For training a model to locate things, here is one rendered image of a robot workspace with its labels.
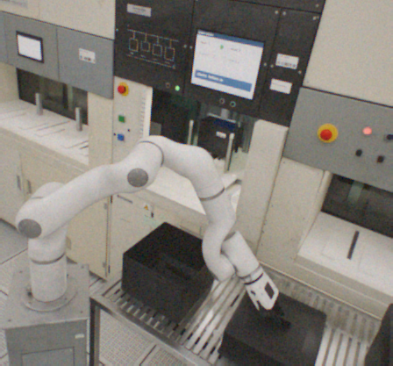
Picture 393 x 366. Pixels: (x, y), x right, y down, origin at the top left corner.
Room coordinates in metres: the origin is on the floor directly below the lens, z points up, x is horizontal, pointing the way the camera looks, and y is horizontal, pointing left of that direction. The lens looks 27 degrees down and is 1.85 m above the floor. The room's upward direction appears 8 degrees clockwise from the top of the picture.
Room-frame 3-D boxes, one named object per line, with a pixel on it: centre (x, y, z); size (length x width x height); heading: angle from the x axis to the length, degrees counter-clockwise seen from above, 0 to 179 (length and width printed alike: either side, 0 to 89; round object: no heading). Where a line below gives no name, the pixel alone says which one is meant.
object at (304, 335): (0.90, -0.36, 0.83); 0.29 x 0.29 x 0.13; 65
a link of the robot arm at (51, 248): (1.01, 0.46, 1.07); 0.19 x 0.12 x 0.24; 0
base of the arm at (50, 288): (0.98, 0.46, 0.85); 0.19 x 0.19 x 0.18
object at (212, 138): (2.14, -0.15, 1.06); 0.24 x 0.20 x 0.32; 63
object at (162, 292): (1.10, 0.03, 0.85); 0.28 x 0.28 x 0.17; 62
